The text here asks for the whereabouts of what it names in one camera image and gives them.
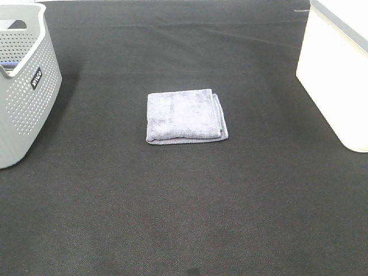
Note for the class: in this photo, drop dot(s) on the lavender grey towel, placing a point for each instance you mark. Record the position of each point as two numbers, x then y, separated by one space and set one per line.
185 117

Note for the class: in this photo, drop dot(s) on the black fabric table mat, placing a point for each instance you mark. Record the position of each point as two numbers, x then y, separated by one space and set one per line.
280 196

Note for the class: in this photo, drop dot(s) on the white plastic bin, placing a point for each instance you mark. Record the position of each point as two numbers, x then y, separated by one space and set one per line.
332 67

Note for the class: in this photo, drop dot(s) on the grey perforated plastic basket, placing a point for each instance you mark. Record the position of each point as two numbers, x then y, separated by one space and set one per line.
28 92

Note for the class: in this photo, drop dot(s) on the blue item inside basket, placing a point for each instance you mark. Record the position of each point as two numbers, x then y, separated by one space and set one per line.
9 65

